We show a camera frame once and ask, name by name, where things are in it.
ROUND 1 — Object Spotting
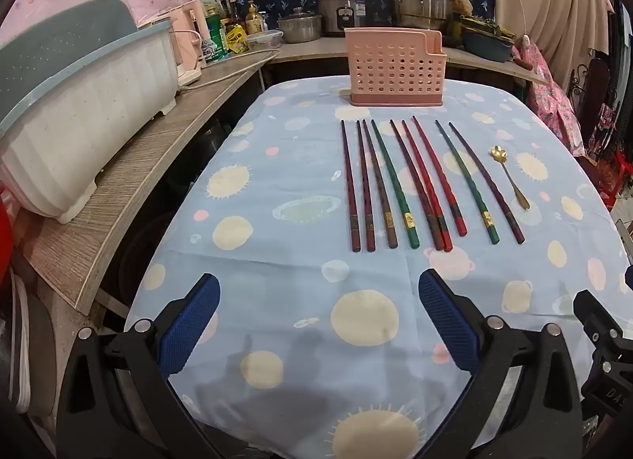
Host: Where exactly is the brown chopstick gold band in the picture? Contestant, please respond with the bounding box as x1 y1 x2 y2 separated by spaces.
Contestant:
362 119 399 249

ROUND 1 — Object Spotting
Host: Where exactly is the white dish drainer teal lid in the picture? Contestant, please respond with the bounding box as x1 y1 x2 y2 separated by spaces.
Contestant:
0 0 180 225

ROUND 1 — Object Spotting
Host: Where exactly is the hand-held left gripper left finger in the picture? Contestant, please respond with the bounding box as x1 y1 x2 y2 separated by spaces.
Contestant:
57 273 221 459

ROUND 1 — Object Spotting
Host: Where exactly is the pink perforated utensil basket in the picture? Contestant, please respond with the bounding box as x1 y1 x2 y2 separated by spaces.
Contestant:
345 28 445 108

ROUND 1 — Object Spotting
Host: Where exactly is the wood grain shelf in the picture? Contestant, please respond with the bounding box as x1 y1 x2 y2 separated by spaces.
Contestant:
20 51 278 316

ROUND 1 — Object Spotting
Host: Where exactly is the green chopstick gold band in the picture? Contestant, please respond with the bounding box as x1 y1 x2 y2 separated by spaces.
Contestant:
435 119 500 245
371 119 421 249

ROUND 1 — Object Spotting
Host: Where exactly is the clear lidded food container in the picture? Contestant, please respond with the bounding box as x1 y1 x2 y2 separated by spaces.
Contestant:
246 30 284 50

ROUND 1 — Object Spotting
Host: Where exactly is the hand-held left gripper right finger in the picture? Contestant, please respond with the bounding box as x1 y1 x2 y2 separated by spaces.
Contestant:
418 268 584 459

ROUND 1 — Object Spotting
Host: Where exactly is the black metal chair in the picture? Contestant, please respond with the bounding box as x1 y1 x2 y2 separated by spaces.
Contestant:
569 58 611 158

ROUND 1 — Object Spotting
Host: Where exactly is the pink floral cloth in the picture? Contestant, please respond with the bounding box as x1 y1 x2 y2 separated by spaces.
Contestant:
512 36 587 156

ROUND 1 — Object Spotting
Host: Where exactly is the yellow snack packet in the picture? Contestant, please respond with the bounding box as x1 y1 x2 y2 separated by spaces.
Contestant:
225 24 248 53

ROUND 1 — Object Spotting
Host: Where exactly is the green canister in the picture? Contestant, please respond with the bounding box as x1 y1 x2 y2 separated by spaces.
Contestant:
202 11 229 64

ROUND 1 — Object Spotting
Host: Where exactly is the stack of blue yellow bowls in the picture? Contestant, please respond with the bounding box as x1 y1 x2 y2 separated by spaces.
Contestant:
460 14 515 63

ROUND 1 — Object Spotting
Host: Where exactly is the red plastic stool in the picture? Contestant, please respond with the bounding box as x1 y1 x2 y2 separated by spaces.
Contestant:
596 152 626 205

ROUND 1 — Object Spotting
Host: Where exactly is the beige curtain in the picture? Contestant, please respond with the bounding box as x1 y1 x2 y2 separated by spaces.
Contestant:
487 0 614 158

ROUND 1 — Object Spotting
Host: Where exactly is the beige counter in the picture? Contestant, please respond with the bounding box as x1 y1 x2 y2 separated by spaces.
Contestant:
269 36 550 86

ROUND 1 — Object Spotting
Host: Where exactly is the white power cord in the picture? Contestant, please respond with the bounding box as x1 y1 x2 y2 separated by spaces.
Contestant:
178 66 258 94

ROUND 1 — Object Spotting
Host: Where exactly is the row of hanging clothes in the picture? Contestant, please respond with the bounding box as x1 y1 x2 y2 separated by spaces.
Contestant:
593 0 633 168

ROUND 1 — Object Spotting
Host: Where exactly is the gold flower spoon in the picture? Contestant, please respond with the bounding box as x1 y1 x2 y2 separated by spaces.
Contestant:
489 145 531 211

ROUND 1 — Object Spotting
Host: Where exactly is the dark maroon chopstick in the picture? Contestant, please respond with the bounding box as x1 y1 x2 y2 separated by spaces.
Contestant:
448 121 526 245

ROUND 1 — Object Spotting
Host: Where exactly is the steel rice cooker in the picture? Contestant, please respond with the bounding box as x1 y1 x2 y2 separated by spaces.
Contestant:
316 0 367 37

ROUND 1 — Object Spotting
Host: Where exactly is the small steel pot with lid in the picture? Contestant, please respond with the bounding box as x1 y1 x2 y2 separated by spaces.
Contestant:
278 8 322 43

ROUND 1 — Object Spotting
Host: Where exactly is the dark red patterned chopstick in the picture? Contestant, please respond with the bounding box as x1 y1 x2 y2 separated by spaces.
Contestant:
340 120 360 253
356 120 377 252

